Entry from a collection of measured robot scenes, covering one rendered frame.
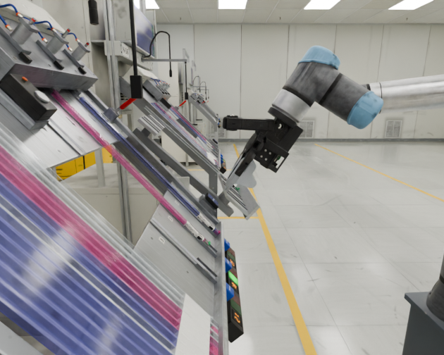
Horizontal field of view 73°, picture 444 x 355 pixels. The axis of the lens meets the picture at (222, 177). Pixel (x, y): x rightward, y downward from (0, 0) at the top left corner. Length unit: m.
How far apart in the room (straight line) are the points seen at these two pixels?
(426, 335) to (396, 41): 8.85
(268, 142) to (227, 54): 7.74
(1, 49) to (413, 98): 0.80
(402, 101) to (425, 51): 9.12
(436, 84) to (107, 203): 1.58
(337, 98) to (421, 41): 9.25
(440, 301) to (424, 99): 0.52
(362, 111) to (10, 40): 0.65
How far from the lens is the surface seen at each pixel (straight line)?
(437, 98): 0.84
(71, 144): 0.63
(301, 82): 0.67
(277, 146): 0.66
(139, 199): 1.79
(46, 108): 0.57
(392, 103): 0.82
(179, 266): 0.59
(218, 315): 0.58
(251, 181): 0.69
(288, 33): 8.64
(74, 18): 1.83
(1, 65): 0.62
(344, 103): 0.67
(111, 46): 1.70
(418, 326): 1.08
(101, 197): 1.85
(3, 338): 0.32
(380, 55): 9.36
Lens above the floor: 1.09
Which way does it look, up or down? 14 degrees down
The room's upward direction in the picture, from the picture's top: straight up
